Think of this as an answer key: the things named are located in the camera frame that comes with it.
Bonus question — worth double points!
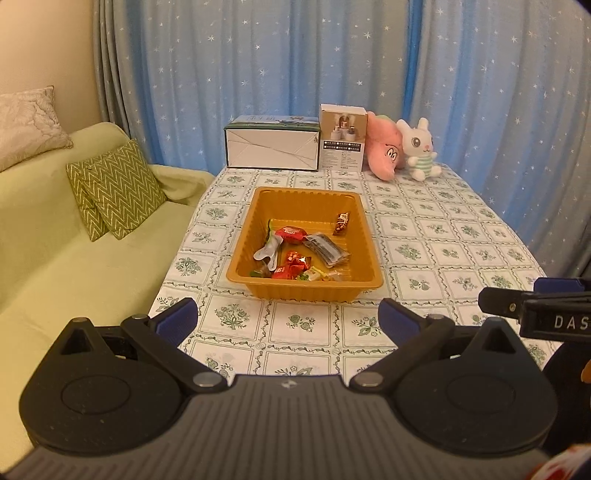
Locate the tall brown product box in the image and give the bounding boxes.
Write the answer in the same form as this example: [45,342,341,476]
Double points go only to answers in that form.
[320,104,369,172]

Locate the wide white cardboard box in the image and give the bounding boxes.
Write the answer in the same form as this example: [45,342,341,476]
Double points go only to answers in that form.
[224,114,321,171]

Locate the orange plastic tray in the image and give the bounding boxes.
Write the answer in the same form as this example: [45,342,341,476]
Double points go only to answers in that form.
[226,186,385,303]

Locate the white bunny plush toy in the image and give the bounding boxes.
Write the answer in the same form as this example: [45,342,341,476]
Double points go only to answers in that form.
[396,117,441,182]

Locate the beige cushion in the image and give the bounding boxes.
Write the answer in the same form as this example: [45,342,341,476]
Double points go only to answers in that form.
[0,85,74,174]

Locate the white snack wrapper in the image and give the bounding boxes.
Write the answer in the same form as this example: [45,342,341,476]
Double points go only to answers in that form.
[255,235,284,271]

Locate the blue starry curtain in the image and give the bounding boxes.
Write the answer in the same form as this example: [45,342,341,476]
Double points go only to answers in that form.
[92,0,591,278]

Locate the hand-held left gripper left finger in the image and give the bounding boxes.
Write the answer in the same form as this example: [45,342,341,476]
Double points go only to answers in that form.
[53,296,229,395]

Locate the person's printed clothing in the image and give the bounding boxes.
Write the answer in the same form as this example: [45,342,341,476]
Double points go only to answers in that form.
[529,443,591,480]

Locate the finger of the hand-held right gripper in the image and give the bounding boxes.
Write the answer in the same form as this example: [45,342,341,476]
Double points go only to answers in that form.
[534,277,591,296]
[478,286,539,325]

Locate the pink plush toy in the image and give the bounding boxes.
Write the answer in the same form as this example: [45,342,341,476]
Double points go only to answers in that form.
[366,111,407,182]

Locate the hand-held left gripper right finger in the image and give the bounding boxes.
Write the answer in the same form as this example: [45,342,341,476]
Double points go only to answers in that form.
[348,298,527,395]

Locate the green zigzag cushion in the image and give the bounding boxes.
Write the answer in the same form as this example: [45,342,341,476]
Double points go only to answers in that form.
[81,138,168,241]
[66,159,109,242]

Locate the light green sofa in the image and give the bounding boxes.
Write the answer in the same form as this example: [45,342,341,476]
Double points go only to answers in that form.
[0,121,217,462]

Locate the yellow candy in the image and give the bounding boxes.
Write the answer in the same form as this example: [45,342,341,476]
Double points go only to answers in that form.
[295,267,342,282]

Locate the grey clear snack packet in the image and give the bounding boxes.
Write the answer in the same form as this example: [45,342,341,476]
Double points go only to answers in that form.
[302,233,350,268]

